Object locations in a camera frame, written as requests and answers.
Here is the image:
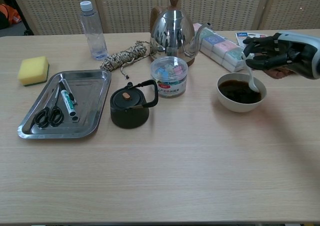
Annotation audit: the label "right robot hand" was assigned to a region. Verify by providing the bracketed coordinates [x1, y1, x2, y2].
[242, 31, 320, 81]

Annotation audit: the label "white plastic spoon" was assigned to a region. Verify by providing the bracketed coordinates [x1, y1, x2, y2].
[241, 53, 261, 94]

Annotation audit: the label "white bowl of dark liquid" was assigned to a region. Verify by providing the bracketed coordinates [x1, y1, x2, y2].
[216, 72, 268, 113]

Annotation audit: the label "brown cloth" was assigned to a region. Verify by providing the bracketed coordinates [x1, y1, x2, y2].
[262, 65, 298, 80]

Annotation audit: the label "blister pack of hooks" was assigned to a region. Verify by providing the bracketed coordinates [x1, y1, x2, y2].
[234, 31, 273, 47]

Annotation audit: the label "pack of pastel tissue packets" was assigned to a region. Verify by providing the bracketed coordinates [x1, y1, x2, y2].
[192, 22, 247, 73]

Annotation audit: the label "stainless steel gooseneck kettle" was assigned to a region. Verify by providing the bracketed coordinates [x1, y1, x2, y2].
[149, 0, 213, 67]

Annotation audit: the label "clear jar of coloured clips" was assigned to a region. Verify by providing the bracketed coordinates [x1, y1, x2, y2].
[150, 56, 189, 99]

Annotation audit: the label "woven folding screen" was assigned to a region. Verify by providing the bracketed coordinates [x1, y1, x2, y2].
[9, 0, 320, 36]

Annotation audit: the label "small black teapot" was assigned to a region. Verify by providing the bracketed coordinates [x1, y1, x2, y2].
[109, 79, 159, 130]

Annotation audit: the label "clear plastic bottle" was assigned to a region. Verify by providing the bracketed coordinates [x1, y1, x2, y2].
[79, 0, 109, 61]

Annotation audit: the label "stainless steel tray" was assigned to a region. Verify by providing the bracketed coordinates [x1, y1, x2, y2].
[17, 69, 112, 140]

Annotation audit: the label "thin metal pen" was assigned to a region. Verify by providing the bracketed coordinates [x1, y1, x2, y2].
[63, 79, 78, 106]

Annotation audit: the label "white and green marker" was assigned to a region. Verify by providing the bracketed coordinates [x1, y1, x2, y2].
[58, 82, 79, 117]

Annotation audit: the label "yellow sponge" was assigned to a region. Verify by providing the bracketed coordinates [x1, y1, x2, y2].
[17, 55, 50, 87]

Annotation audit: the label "black tripod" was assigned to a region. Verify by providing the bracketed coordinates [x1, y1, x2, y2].
[21, 10, 35, 36]

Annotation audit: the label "orange and black bag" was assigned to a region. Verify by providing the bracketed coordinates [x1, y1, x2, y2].
[0, 3, 22, 31]

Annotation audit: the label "bundle of speckled rope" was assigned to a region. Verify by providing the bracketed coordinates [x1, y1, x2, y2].
[99, 40, 151, 81]

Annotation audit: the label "black handled scissors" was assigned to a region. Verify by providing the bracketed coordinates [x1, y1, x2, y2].
[33, 89, 64, 128]

